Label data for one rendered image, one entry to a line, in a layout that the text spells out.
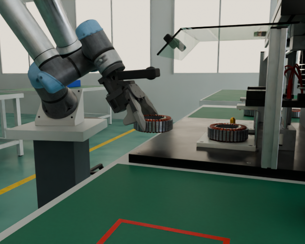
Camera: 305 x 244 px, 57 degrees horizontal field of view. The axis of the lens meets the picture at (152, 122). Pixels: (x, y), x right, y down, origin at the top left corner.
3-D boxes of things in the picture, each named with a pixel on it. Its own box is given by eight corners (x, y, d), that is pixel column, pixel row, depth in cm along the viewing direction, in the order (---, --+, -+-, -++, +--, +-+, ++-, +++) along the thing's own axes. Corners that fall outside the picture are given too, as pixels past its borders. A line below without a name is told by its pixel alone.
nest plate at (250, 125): (208, 130, 99) (208, 126, 98) (214, 123, 113) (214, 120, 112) (254, 133, 94) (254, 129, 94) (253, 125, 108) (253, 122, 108)
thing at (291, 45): (292, 49, 72) (293, 32, 71) (289, 51, 78) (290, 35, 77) (312, 48, 71) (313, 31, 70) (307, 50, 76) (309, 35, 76)
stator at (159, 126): (127, 131, 77) (127, 118, 77) (142, 124, 88) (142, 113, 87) (166, 135, 74) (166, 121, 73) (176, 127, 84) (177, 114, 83)
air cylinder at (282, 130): (273, 149, 73) (274, 128, 72) (271, 143, 80) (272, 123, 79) (295, 151, 72) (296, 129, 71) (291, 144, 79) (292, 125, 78)
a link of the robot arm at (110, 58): (120, 50, 84) (107, 48, 76) (128, 63, 84) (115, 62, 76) (101, 65, 87) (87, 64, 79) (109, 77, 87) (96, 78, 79)
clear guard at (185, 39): (156, 55, 66) (156, 29, 65) (180, 60, 88) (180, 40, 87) (314, 52, 55) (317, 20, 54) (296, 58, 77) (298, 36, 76)
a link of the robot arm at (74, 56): (67, 64, 94) (66, 50, 84) (94, 48, 98) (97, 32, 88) (81, 83, 94) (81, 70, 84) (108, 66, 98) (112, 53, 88)
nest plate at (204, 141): (196, 146, 76) (196, 142, 76) (205, 135, 90) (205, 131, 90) (255, 151, 71) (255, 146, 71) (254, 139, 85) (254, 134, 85)
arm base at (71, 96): (41, 120, 119) (31, 106, 111) (45, 93, 128) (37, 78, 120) (76, 116, 119) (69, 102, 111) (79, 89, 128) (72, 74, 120)
